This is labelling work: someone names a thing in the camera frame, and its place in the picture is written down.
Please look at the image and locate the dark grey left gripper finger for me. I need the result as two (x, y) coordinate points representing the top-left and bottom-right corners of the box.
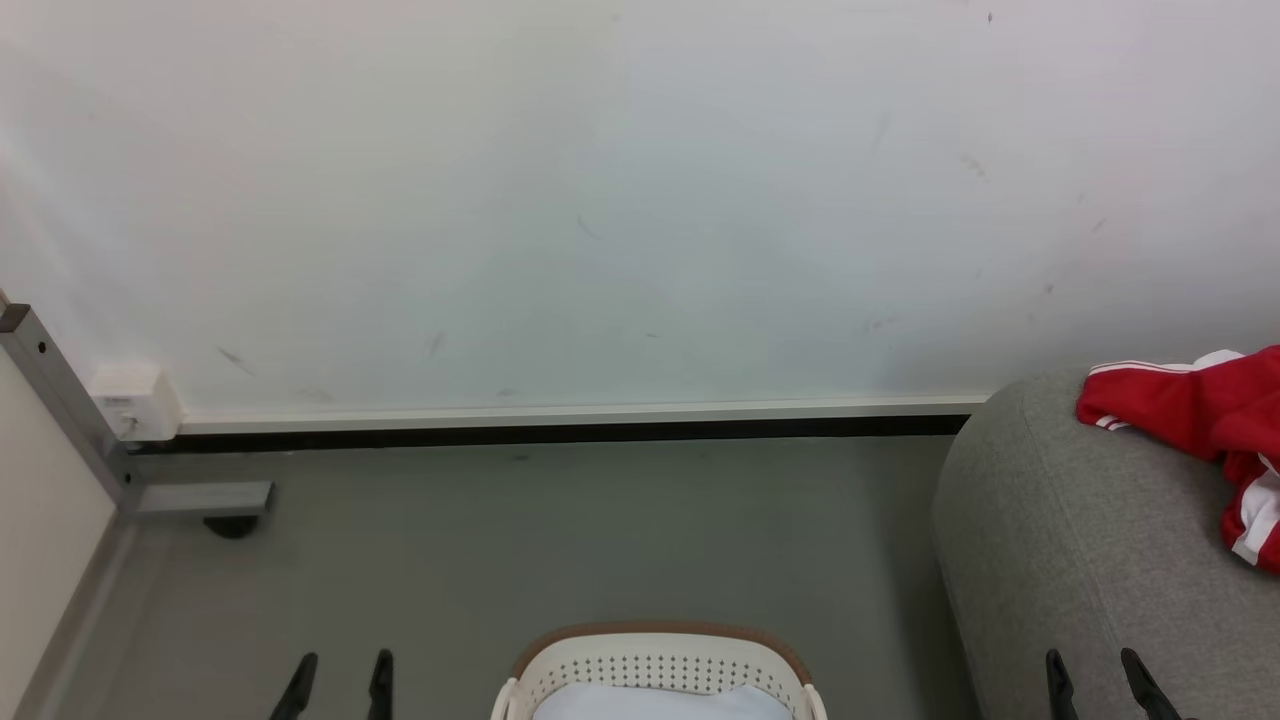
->
(365, 648), (396, 720)
(268, 652), (320, 720)

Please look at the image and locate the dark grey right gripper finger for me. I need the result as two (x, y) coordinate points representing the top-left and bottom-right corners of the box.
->
(1119, 647), (1187, 720)
(1045, 648), (1082, 720)

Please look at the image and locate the red garment with white stripes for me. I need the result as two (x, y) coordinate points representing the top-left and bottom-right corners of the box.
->
(1075, 344), (1280, 577)

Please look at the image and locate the white laundry basket brown rim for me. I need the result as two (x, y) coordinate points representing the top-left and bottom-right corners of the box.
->
(489, 621), (830, 720)

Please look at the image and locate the white clothing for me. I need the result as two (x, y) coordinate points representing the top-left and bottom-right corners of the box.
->
(534, 681), (797, 720)

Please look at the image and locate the light grey fabric sofa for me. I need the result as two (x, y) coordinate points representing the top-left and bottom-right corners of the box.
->
(931, 368), (1280, 720)

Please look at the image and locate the beige partition panel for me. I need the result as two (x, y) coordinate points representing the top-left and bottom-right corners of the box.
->
(0, 290), (137, 720)

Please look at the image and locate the white and black baseboard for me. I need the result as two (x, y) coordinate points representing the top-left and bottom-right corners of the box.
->
(130, 394), (992, 454)

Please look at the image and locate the white wall socket box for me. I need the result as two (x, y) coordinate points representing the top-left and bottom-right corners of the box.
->
(89, 362), (185, 444)

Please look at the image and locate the grey metal frame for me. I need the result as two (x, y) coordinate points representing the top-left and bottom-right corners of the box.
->
(0, 302), (276, 517)

